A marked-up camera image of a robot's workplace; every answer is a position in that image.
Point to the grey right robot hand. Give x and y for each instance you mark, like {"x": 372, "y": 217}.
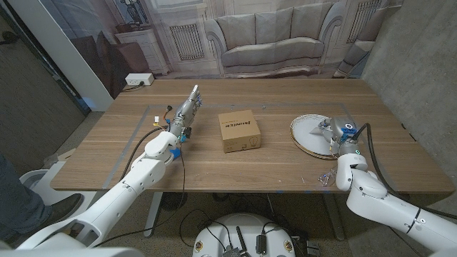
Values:
{"x": 339, "y": 128}

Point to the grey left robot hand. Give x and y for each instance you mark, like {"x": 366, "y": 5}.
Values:
{"x": 185, "y": 112}

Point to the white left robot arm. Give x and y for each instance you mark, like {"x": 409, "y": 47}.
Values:
{"x": 114, "y": 203}

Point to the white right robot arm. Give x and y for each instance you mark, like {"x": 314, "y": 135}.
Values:
{"x": 385, "y": 203}

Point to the gold-rimmed white paper plate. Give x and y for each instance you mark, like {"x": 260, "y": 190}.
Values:
{"x": 307, "y": 135}

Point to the brown cardboard box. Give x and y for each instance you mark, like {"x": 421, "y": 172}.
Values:
{"x": 237, "y": 130}

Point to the clear plastic piece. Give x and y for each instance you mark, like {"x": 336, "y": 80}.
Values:
{"x": 327, "y": 178}

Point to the white power strip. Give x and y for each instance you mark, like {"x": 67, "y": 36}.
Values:
{"x": 139, "y": 78}

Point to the black floor fan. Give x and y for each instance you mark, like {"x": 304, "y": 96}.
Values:
{"x": 174, "y": 200}

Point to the printed living room backdrop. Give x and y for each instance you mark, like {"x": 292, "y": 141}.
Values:
{"x": 271, "y": 35}

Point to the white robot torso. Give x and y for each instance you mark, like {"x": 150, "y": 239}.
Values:
{"x": 242, "y": 232}

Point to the black adapter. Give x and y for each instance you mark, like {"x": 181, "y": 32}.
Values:
{"x": 261, "y": 244}

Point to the black antenna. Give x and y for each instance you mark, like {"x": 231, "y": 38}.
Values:
{"x": 241, "y": 241}

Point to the dark shoe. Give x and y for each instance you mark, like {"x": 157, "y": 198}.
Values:
{"x": 64, "y": 207}

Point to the person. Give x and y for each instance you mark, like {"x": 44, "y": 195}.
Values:
{"x": 18, "y": 203}

